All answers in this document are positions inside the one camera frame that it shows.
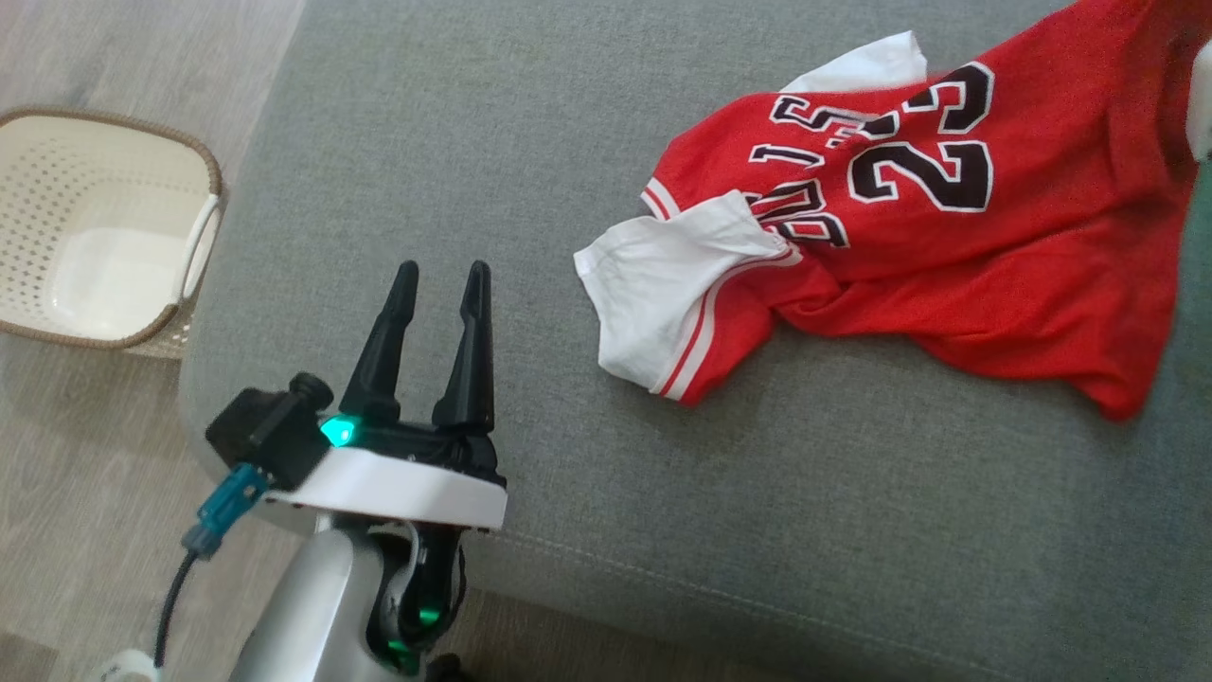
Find white cable tag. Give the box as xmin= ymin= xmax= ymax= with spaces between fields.
xmin=95 ymin=649 xmax=162 ymax=682

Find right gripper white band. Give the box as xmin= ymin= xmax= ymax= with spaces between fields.
xmin=1188 ymin=43 xmax=1212 ymax=163

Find cream laundry basket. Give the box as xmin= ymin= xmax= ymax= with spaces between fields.
xmin=0 ymin=107 xmax=227 ymax=362

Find red jersey white sleeves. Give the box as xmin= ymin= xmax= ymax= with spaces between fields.
xmin=573 ymin=0 xmax=1212 ymax=423

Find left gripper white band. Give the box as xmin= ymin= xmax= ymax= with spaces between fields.
xmin=265 ymin=260 xmax=508 ymax=531

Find black cable with blue plug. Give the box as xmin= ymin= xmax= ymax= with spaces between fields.
xmin=154 ymin=462 xmax=271 ymax=670

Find wide grey sofa chaise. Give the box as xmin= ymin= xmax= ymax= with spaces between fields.
xmin=180 ymin=0 xmax=1212 ymax=682

